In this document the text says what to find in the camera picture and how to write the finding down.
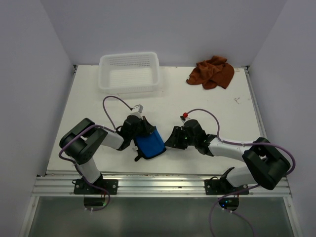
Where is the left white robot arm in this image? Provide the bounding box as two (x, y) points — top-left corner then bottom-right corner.
(59, 115), (165, 194)

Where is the white plastic basket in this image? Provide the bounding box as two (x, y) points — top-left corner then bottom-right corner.
(98, 52), (161, 95)

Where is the brown towel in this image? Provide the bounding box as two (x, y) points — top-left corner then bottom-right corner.
(186, 56), (235, 90)

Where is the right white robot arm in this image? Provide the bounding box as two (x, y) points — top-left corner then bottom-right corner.
(165, 119), (291, 194)

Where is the aluminium rail frame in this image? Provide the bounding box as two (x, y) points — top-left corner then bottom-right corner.
(18, 64), (303, 237)

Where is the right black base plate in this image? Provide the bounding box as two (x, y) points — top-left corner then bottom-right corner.
(204, 177), (249, 195)

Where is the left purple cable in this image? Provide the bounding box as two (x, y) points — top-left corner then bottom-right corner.
(58, 95), (134, 198)

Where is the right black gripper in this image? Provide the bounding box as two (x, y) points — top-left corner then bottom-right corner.
(164, 126), (197, 150)

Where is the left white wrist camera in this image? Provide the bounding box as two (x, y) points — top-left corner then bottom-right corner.
(131, 104), (143, 114)

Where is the blue and grey towel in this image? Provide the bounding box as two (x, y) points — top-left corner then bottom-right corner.
(133, 127), (166, 161)

